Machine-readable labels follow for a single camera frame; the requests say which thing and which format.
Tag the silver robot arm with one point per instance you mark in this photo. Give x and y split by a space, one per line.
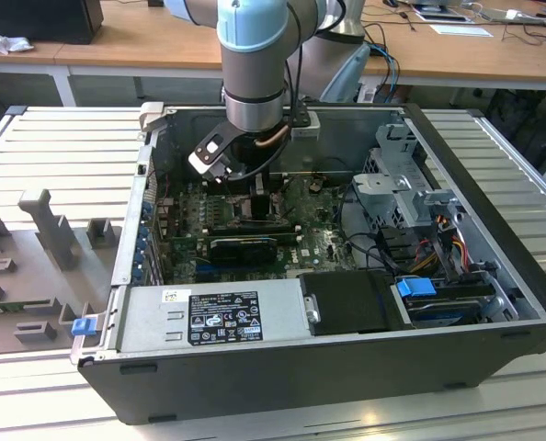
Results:
250 69

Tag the CPU socket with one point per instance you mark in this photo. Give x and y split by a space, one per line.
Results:
241 209

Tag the black drive bay cover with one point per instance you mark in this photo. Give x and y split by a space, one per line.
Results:
351 303

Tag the black graphics card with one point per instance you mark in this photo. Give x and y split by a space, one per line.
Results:
243 252

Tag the grey plastic case latch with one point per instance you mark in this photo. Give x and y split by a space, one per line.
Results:
151 115

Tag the green motherboard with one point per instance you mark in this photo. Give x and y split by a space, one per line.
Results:
319 239

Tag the pale blue teach pendant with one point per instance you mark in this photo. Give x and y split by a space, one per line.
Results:
346 78

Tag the white labelled box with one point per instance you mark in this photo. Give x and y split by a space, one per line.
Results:
367 94

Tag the grey metal drive cage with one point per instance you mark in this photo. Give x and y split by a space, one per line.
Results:
392 193

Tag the silver drive bay latch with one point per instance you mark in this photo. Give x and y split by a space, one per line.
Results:
312 308

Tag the grey power supply unit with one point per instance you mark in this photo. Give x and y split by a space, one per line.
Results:
153 317

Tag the blue disk carrier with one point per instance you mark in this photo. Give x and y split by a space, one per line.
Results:
415 287

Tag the black open PC case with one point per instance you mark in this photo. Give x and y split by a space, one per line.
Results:
254 390

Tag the grey parts rack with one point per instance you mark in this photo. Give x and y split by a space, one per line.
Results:
48 275

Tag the blue case latch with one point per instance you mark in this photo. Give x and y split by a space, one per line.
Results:
83 327

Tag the pale blue paper sheet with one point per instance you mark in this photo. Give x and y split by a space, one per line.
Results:
461 30

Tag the hard disk drive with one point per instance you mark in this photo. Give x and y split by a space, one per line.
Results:
443 310

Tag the small wooden desk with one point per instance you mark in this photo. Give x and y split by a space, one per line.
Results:
20 57

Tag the black box on desk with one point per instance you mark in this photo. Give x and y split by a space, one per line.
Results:
38 20

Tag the crumpled white paper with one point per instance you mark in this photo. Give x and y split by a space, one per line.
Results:
6 42

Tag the white power adapter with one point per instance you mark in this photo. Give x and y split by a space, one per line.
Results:
526 16

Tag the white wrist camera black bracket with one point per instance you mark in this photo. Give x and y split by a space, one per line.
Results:
211 149

